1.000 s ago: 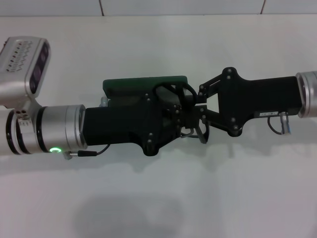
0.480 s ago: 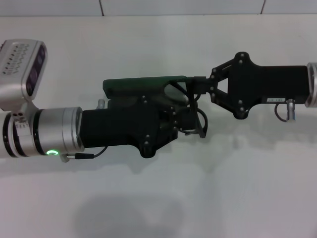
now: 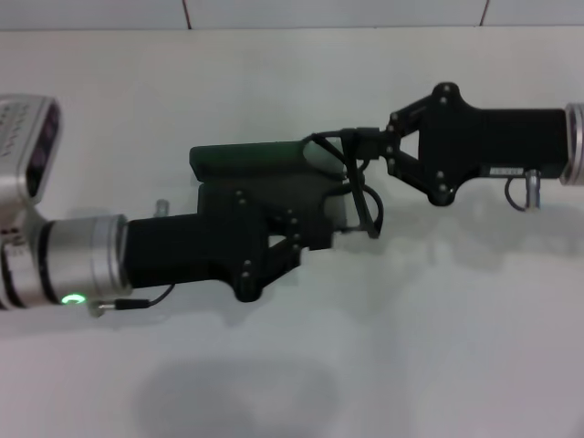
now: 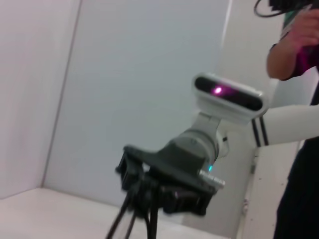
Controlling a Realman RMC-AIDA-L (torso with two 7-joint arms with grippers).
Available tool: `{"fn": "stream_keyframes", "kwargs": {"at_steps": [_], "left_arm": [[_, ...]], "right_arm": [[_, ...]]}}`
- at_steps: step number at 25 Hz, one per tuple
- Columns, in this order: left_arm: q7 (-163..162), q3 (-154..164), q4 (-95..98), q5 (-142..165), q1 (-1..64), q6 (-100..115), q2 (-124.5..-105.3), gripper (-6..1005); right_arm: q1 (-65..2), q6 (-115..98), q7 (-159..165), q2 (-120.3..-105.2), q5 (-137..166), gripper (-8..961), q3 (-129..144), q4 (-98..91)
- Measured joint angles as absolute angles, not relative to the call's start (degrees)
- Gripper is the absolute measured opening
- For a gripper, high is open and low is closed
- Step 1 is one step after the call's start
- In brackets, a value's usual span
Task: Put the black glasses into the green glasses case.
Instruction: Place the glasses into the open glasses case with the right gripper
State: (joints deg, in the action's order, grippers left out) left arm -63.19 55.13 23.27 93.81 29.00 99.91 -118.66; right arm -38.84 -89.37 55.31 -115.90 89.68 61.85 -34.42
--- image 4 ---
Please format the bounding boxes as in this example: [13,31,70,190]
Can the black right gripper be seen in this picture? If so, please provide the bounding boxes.
[115,141,218,217]

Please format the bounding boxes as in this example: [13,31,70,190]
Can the black glasses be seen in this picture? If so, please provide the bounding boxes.
[104,171,160,239]

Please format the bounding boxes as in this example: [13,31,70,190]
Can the person forearm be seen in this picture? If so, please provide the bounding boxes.
[266,37,308,80]

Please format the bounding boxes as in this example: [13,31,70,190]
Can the person hand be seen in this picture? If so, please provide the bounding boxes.
[286,9,319,54]

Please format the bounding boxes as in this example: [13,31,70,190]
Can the person black clothing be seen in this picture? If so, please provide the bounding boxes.
[273,43,319,239]

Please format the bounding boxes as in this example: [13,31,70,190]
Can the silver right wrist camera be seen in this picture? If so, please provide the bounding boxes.
[191,72,269,132]

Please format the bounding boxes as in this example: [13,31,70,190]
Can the black cable bundle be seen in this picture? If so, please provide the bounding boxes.
[254,0,315,18]

